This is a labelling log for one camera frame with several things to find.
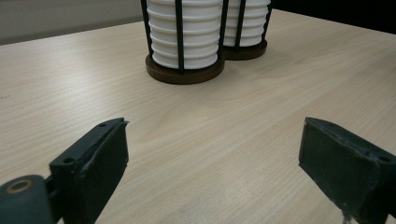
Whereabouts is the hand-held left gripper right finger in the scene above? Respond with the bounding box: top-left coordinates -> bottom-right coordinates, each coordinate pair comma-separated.
298,117 -> 396,224

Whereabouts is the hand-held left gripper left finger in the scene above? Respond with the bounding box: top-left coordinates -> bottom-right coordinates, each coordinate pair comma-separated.
49,117 -> 130,224

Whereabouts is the black wire cup holder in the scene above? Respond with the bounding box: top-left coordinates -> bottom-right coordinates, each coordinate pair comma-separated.
221,0 -> 274,62
139,0 -> 230,86

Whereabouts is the short stack of white cups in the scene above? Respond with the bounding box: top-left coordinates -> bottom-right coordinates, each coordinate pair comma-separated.
146,0 -> 224,70

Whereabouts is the tall stack of white cups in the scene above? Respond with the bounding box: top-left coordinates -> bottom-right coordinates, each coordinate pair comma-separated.
223,0 -> 272,48

